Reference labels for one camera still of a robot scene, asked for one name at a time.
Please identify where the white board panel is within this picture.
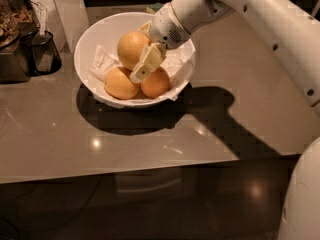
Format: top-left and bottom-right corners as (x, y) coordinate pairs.
(32, 0), (89, 52)

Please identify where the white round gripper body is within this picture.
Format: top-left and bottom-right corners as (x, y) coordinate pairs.
(149, 3), (191, 50)

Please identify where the dark tray with food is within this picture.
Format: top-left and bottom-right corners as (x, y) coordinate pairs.
(0, 0), (36, 84)

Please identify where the white bowl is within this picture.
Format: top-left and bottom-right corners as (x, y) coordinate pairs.
(73, 11), (197, 110)

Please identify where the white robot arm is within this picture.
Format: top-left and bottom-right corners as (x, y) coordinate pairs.
(130, 0), (320, 240)

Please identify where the white utensil in cup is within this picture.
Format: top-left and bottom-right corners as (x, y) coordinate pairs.
(33, 2), (47, 37)

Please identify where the black mesh cup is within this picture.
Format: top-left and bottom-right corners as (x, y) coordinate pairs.
(21, 31), (62, 75)

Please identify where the orange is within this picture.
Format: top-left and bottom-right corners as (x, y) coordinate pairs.
(104, 67), (140, 100)
(140, 67), (171, 99)
(117, 31), (150, 70)

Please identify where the green yellow sponge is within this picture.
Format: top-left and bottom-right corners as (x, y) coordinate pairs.
(146, 3), (163, 14)

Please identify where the white paper napkin liner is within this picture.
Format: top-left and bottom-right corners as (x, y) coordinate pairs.
(86, 41), (195, 108)

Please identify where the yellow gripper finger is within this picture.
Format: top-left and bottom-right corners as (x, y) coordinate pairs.
(138, 20), (152, 35)
(130, 43), (166, 83)

